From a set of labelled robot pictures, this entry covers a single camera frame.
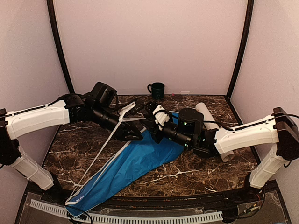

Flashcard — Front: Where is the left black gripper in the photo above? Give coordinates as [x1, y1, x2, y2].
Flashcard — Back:
[91, 104, 143, 141]

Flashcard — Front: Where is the blue racket bag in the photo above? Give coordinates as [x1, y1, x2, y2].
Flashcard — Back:
[64, 111, 185, 218]

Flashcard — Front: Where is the white shuttlecock tube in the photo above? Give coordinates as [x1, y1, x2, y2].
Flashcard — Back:
[195, 102, 235, 162]

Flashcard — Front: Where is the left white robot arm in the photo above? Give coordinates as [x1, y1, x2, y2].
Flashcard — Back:
[0, 92, 143, 203]

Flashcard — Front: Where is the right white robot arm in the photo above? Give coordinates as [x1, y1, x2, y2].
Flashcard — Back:
[142, 103, 299, 203]

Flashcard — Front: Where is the dark green mug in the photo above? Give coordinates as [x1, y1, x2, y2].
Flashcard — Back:
[147, 82, 165, 100]

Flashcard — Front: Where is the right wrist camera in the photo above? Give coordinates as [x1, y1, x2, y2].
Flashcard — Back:
[178, 108, 204, 134]

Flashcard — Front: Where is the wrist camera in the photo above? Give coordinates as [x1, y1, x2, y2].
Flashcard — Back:
[91, 82, 117, 107]
[178, 108, 204, 134]

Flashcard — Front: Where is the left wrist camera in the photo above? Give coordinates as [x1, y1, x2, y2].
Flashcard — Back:
[91, 82, 117, 107]

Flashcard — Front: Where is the white slotted cable duct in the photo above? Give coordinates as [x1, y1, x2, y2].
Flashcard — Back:
[29, 199, 223, 224]

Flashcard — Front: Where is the left black frame post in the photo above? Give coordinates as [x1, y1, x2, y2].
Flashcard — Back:
[46, 0, 75, 93]

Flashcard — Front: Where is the black frame post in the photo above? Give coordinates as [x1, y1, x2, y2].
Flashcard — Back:
[46, 0, 75, 93]
[226, 0, 254, 100]

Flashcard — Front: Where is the right black frame post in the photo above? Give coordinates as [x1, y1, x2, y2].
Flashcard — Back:
[226, 0, 254, 100]

